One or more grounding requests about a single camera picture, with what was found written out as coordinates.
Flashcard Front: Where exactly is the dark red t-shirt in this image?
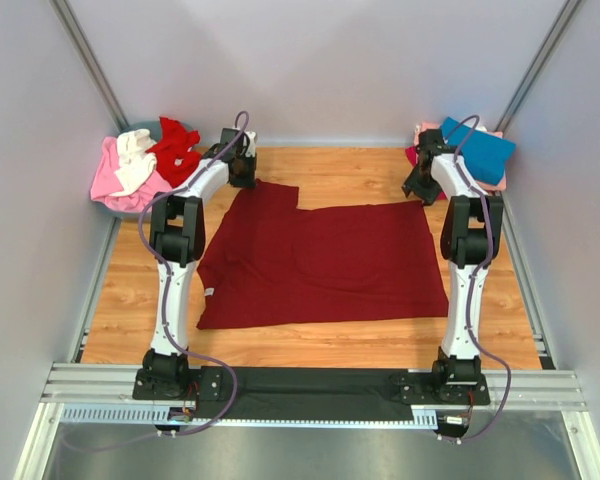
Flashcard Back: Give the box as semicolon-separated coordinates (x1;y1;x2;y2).
197;182;449;330

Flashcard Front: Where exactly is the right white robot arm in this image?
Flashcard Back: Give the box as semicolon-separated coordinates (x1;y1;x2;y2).
401;129;504;405

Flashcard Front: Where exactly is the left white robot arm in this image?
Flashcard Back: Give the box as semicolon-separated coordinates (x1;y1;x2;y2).
132;126;257;402

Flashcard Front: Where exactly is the salmon pink folded shirt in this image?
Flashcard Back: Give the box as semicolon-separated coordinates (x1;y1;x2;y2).
405;117;516;191

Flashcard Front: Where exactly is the magenta folded shirt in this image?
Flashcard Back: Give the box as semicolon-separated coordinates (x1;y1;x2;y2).
405;146;418;167

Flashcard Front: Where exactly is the blue folded shirt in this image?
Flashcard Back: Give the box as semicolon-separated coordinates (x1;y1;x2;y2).
440;117;516;190

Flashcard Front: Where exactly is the bright red crumpled shirt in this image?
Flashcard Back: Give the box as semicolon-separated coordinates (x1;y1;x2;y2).
147;117;202;188

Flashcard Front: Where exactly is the grey laundry basket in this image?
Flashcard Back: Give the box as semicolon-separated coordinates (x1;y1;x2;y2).
95;116;195;218

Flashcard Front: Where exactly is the white crumpled shirt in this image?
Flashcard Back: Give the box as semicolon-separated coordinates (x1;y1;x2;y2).
113;129;157;197

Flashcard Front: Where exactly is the pink crumpled shirt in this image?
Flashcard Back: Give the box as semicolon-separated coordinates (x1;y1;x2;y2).
90;137;172;213

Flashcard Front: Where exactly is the black base mat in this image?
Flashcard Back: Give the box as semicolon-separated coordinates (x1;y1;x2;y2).
132;366;492;422

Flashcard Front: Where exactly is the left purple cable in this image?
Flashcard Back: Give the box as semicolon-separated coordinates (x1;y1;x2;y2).
137;110;254;436

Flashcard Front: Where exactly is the purple cable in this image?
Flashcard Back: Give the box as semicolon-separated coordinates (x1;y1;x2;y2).
437;114;512;444
137;110;254;436

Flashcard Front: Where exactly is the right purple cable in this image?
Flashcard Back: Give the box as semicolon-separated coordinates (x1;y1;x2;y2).
437;114;512;444

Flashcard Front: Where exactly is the slotted grey cable duct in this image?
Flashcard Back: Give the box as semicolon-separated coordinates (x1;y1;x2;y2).
61;404;438;430

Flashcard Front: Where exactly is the aluminium frame rail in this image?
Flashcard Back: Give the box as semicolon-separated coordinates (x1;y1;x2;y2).
41;363;587;412

